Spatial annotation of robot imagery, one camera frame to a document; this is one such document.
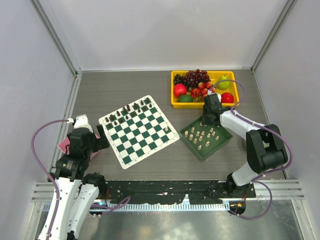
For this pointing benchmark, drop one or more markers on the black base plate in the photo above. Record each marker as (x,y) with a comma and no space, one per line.
(173,192)

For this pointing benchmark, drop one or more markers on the red apple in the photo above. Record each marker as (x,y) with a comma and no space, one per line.
(179,89)
(227,97)

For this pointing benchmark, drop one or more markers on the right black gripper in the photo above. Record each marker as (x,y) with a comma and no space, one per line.
(205,120)

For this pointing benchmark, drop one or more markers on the yellow plastic fruit tray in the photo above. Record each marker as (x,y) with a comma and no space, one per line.
(214,77)

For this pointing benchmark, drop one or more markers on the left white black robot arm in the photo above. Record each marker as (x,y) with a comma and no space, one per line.
(74,191)

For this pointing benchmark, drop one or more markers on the white slotted cable duct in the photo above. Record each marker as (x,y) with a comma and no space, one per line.
(185,206)

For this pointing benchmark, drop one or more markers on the green lime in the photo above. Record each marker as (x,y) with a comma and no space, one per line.
(185,98)

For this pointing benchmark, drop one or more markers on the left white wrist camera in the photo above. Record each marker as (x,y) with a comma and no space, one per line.
(80,121)

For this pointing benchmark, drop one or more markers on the green netted melon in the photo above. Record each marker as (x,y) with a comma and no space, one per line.
(244,144)

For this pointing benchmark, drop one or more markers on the dark green piece tray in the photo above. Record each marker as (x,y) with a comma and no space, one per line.
(204,140)

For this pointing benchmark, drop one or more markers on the black grape bunch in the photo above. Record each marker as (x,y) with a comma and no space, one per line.
(178,79)

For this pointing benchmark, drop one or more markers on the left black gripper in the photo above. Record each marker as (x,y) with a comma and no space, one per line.
(101,142)

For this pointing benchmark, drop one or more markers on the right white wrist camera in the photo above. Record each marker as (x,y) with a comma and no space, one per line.
(215,94)

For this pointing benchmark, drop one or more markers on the red apple left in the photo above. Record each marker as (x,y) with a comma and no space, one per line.
(179,89)

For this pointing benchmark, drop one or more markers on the red apple right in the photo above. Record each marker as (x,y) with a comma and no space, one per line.
(227,97)

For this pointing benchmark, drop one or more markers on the pink box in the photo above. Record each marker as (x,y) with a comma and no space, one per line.
(79,144)

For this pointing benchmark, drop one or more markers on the dark purple grape bunch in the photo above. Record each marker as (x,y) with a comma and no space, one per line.
(192,78)

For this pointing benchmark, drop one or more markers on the green white chess board mat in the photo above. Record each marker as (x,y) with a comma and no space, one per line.
(137,131)

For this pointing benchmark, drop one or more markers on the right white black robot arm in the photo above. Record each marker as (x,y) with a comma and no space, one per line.
(265,147)

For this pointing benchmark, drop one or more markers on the green pear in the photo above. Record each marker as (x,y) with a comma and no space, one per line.
(223,84)

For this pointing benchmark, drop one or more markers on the red cherry bunch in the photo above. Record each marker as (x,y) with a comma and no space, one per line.
(201,91)

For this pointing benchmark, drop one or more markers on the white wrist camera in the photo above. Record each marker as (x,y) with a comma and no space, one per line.
(215,94)
(80,121)

